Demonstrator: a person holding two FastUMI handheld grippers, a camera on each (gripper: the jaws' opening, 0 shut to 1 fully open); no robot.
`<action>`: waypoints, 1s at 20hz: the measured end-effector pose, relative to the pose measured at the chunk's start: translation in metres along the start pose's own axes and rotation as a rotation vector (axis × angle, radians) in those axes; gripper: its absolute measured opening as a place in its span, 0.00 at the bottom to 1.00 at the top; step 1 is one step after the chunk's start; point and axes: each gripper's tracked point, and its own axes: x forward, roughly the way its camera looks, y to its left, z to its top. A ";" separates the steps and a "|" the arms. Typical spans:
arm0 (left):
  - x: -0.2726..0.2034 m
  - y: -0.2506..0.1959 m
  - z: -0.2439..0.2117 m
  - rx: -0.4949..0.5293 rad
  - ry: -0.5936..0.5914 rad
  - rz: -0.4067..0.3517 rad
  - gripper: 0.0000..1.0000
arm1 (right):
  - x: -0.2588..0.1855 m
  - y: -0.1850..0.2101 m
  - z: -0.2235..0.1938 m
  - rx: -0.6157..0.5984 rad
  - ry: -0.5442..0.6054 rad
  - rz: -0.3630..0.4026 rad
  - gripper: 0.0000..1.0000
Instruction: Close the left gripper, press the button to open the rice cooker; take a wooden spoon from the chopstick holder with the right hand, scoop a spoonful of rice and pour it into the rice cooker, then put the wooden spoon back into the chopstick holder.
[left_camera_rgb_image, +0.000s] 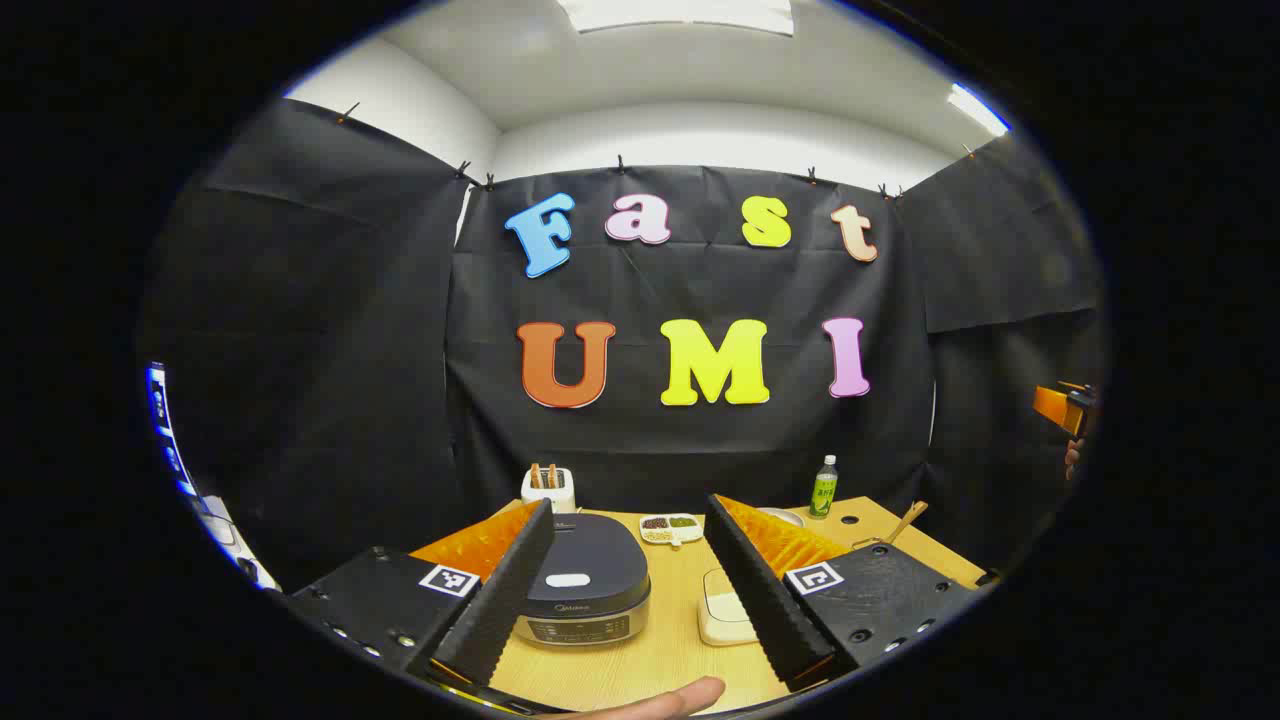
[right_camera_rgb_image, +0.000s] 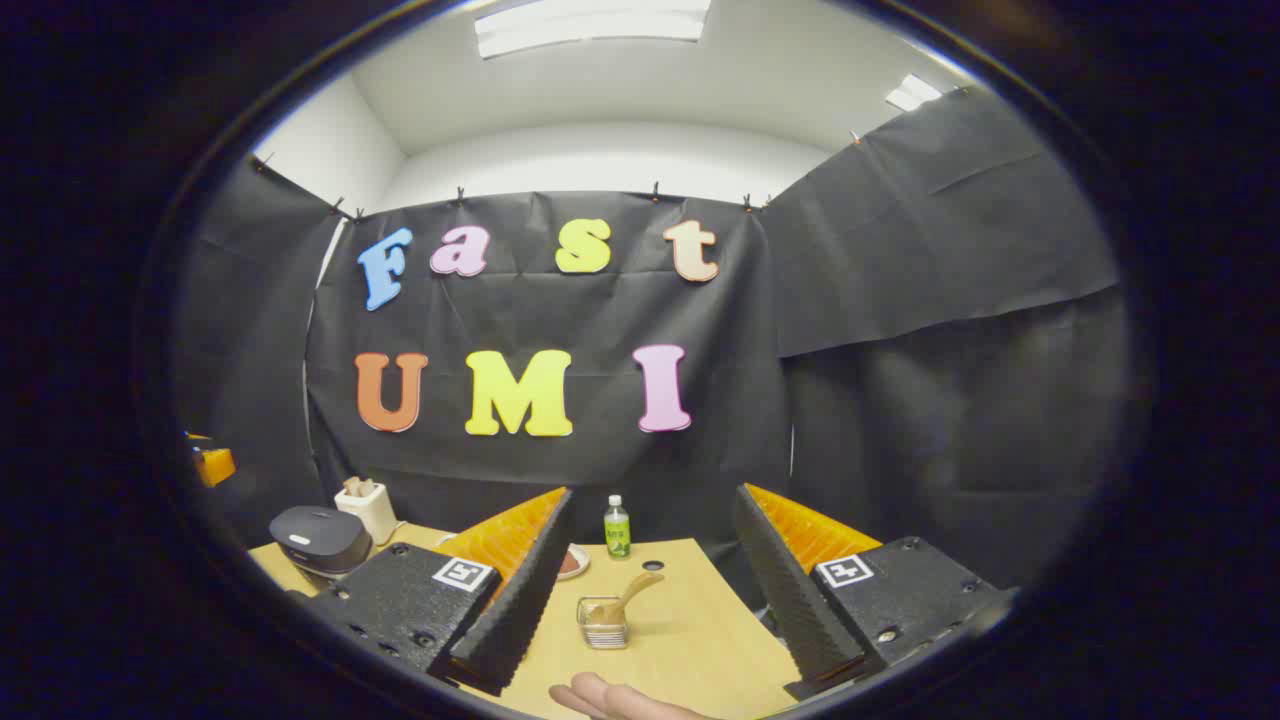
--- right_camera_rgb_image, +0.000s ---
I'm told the cream white toaster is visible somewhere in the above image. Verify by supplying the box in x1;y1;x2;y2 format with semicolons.
334;478;399;546

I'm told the large ceiling light panel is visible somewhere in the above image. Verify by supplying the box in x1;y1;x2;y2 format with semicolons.
475;0;711;58

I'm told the metal wire chopstick holder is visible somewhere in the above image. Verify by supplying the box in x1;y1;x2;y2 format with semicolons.
577;595;631;651

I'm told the wooden spoon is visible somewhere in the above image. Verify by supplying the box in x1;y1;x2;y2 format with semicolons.
585;570;665;641

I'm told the black backdrop cloth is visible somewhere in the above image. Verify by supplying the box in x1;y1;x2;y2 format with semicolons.
175;85;1131;621

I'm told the small ceiling light panel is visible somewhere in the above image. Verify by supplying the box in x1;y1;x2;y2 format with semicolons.
885;74;942;112

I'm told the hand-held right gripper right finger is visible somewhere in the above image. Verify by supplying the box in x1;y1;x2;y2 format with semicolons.
735;483;1016;701

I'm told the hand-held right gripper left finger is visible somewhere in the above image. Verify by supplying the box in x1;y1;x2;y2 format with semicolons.
290;487;576;698

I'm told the green tea bottle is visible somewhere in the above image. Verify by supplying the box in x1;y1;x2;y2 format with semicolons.
603;494;632;559

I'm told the dark grey rice cooker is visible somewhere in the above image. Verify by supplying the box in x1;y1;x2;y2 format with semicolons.
268;505;373;589

